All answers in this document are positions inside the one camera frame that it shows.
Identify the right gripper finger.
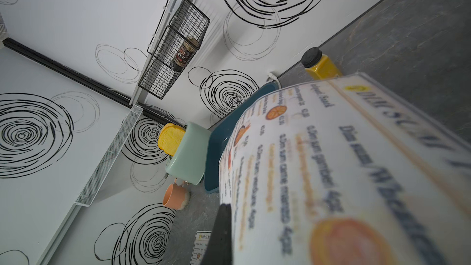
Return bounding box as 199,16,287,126
209,204,233,265

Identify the new menu sheet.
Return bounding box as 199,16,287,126
190,231,212,265

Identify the old menu sheet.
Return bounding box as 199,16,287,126
219,74,471,265

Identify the orange mug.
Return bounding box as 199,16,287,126
163,179,191,211

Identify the mint green toaster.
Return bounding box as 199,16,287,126
165,122,211,185

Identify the teal plastic bin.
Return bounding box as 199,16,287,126
203,82,280,194

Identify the yellow toast slice front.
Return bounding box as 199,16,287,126
158,123,185,156

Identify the yellow bottle black cap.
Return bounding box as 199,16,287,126
301,47,343,80

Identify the white wall plug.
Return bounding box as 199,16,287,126
266,72,282,88

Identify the jar in wire basket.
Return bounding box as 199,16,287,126
172,39,198,72

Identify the black wire wall basket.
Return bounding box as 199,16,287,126
138,0,210,99

